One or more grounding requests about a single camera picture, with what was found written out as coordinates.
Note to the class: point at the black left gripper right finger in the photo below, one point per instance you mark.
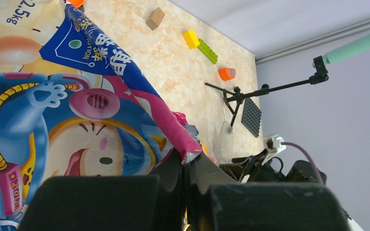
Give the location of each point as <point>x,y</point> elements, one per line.
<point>217,202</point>

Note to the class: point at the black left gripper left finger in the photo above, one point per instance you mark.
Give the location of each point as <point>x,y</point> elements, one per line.
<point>153,202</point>

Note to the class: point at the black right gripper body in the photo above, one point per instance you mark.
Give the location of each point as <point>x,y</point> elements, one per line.
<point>267,166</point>

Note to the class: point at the clear plastic scoop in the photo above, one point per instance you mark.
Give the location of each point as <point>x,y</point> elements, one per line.
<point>223,144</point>

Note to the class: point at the pink pet food bag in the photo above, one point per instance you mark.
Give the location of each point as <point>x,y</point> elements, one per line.
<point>73,103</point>

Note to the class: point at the pink food bowl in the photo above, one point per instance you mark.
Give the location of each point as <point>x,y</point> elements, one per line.
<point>212,158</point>

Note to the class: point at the dark grey building baseplate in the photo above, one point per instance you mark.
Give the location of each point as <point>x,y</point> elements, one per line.
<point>251,117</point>

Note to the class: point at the orange toy piece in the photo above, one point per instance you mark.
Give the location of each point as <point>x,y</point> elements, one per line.
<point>227,74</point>

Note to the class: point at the black tripod stand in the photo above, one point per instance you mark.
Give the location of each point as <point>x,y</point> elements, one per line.
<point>233,100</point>

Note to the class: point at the green flat toy brick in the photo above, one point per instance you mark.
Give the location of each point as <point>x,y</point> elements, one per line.
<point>207,51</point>

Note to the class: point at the yellow toy brick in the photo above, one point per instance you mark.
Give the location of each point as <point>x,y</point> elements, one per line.
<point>191,39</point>

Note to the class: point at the mint green pole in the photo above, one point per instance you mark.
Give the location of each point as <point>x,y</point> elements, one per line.
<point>343,52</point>

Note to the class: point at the tan wooden block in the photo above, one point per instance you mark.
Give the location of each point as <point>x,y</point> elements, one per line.
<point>155,19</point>

